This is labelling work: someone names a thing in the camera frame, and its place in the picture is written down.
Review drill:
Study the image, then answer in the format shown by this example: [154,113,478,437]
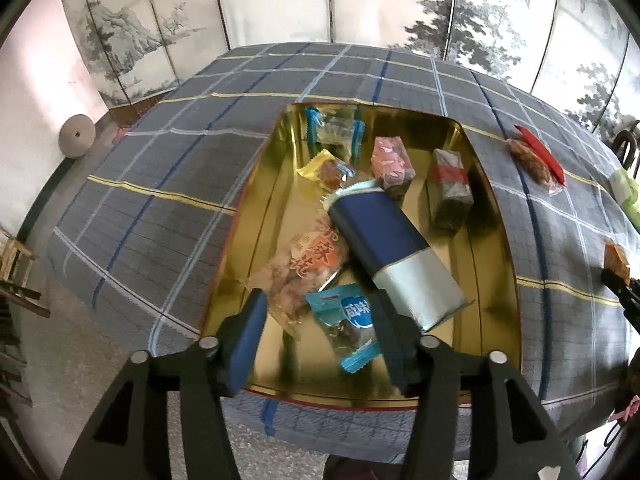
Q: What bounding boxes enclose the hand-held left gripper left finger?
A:
[60,287,269,480]

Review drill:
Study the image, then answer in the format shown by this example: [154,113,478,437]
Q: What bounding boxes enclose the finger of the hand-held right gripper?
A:
[600,267,640,333]

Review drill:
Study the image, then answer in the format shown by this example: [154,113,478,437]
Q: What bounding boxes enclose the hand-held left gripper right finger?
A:
[372,290,583,480]

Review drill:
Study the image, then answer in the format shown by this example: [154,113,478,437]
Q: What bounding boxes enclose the blue and white snack packet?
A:
[305,284,383,373]

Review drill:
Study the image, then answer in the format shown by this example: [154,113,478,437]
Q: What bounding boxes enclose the clear twisted dough snack bag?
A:
[240,215,351,343]
[505,137,563,196]

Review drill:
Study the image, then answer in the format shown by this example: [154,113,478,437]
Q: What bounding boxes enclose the navy and silver snack packet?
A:
[320,179,475,333]

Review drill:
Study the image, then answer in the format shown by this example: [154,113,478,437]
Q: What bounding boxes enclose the gold tin box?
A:
[200,102,523,413]

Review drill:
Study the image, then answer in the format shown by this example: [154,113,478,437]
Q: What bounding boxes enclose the green tissue pack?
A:
[609,169,640,233]

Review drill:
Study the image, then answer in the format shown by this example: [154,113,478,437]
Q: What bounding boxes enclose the pink object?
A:
[607,395,640,423]

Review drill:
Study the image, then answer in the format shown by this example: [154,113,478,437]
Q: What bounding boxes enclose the black chair back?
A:
[612,120,640,178]

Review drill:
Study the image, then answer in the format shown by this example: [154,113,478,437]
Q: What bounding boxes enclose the grey packet with red band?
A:
[426,147,475,231]

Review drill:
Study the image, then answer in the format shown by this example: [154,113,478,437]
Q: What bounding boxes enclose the long red snack packet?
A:
[514,125,567,188]

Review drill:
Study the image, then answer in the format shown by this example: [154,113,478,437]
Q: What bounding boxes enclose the pink snack packet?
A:
[370,136,417,200]

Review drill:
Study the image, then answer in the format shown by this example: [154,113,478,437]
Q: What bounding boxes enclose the blue plaid tablecloth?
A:
[46,42,640,461]

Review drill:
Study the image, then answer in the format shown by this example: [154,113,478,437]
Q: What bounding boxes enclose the yellow orange snack packet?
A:
[296,150,357,192]

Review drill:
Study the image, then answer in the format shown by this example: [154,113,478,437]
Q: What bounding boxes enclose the clear candy packet blue ends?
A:
[304,106,368,161]

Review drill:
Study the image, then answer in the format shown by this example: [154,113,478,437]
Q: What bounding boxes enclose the wooden rack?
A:
[0,225,51,411]

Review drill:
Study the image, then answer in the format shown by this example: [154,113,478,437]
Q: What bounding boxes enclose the round grey disc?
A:
[59,114,97,160]

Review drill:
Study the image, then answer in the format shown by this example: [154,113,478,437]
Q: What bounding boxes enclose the ink painting folding screen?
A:
[57,0,640,136]

